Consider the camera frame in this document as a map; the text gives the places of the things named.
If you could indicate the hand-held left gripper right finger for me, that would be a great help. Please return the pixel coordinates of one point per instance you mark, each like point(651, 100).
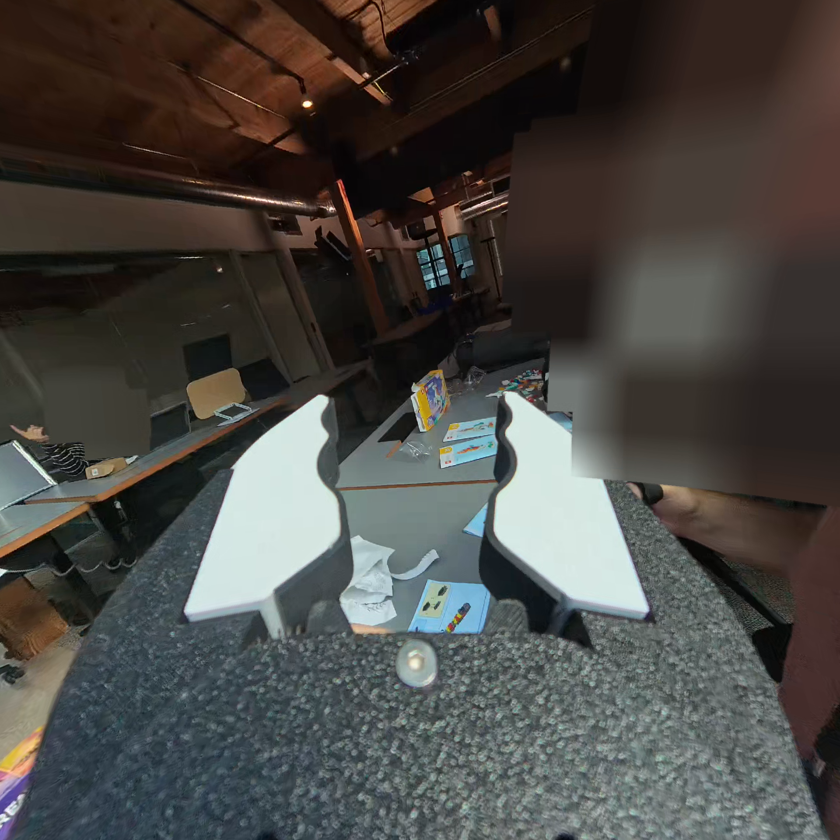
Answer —
point(558, 525)

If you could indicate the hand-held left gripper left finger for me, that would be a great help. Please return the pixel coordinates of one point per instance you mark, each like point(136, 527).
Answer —
point(269, 518)

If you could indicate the person's right forearm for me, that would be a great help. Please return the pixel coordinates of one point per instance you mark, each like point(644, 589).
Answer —
point(768, 538)

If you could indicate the wood-edged office desk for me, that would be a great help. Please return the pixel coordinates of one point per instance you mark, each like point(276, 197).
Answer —
point(164, 446)
point(33, 525)

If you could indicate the grey desk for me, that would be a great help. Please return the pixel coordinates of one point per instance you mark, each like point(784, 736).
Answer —
point(407, 518)
point(394, 459)

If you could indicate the person's right hand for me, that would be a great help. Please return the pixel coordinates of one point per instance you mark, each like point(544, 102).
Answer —
point(686, 515)

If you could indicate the closed blue instruction booklet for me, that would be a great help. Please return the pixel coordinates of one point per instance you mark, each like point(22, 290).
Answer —
point(478, 522)

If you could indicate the crumpled white paper bag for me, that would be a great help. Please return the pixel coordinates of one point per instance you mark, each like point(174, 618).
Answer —
point(367, 551)

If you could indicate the white laptop stand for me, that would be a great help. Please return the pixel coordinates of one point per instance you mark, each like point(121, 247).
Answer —
point(236, 413)

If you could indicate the printed white paper bag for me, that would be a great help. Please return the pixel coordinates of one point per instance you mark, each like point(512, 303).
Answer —
point(371, 600)

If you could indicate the grey laptop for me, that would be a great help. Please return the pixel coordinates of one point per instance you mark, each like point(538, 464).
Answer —
point(170, 426)

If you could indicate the tan board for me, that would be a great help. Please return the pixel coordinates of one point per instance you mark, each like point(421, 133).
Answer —
point(216, 392)

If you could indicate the open blue instruction booklet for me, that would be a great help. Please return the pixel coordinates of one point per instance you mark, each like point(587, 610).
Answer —
point(433, 600)

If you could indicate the torn white paper strip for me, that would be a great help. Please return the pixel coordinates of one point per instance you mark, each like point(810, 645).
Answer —
point(417, 565)

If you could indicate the pile of colourful toy bricks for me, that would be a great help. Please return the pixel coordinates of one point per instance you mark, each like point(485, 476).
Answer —
point(522, 382)

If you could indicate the clear plastic bag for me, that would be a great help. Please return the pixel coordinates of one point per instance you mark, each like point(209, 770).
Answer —
point(417, 450)
point(472, 376)

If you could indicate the yellow white toy brick box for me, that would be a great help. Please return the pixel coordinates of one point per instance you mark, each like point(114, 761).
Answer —
point(430, 400)

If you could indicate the black bag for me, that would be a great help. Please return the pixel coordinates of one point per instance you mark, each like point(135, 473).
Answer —
point(505, 351)

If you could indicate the silver framed screen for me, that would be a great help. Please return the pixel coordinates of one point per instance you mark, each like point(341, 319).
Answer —
point(19, 472)

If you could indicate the brown cardboard box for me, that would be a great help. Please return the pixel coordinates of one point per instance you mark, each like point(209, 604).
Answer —
point(29, 617)

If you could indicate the wooden pillar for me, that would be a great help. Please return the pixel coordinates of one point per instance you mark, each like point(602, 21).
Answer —
point(361, 262)

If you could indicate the person's dark red garment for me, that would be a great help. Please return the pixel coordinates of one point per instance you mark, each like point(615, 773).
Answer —
point(814, 623)

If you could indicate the purple yellow toy brick box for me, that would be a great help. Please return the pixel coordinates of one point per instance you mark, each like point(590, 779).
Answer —
point(16, 787)

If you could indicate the ceiling spot lamp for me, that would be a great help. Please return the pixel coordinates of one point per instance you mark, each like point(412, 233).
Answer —
point(306, 98)

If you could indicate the black wall panel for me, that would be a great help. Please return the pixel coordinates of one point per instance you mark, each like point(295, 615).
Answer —
point(207, 358)

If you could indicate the silver ventilation duct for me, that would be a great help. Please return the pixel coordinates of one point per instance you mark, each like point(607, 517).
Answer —
point(197, 190)

